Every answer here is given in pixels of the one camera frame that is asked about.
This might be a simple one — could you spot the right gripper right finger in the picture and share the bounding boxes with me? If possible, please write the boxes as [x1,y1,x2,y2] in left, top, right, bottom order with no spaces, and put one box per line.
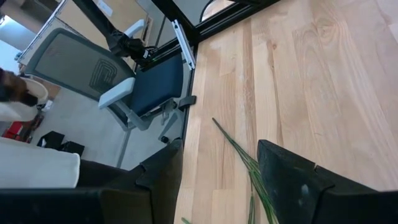
[257,139,398,224]

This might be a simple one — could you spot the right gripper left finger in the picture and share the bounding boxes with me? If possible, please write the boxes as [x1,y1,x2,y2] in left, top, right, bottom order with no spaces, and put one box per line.
[0,139,184,224]

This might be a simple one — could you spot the thin green flower stems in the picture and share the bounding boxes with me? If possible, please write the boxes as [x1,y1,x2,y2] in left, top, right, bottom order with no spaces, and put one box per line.
[212,117,279,224]

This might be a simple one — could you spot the black box on floor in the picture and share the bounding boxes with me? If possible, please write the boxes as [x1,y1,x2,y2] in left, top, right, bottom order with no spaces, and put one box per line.
[36,130,65,150]
[58,141,85,157]

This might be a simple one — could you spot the black table clamp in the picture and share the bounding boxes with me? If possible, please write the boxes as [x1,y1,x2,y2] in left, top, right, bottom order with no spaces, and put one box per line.
[177,95,197,110]

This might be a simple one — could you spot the black device with white label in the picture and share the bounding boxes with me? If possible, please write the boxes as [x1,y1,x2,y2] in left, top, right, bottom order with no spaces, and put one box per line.
[107,29,150,65]

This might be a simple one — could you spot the grey mesh office chair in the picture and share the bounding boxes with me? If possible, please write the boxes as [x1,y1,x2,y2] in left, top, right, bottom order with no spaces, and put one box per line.
[24,19,185,170]

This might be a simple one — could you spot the red object on floor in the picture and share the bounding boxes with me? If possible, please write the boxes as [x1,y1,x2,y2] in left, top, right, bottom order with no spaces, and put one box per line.
[1,120,24,141]

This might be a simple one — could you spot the beige wooden panel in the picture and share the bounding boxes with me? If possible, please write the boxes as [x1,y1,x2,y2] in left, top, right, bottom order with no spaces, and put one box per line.
[18,0,153,66]

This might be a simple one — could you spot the black slanted bar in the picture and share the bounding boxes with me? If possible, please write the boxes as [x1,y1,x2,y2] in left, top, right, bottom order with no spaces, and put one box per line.
[70,0,125,43]

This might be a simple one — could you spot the black table edge rail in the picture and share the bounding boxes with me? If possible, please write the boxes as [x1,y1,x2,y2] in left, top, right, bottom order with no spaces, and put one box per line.
[181,43,198,147]
[194,0,280,43]

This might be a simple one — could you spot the black frame cross rail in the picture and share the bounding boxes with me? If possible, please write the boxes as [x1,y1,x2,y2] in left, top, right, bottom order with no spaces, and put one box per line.
[136,46,187,68]

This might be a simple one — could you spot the white frame bracket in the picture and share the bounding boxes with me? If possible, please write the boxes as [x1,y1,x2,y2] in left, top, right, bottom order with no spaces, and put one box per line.
[172,19,197,70]

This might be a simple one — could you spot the black frame post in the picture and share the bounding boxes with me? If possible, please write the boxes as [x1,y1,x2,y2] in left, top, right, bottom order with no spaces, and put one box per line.
[150,0,200,43]

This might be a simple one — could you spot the black cable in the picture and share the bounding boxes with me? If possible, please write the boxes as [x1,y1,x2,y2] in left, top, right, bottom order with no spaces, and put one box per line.
[200,0,216,22]

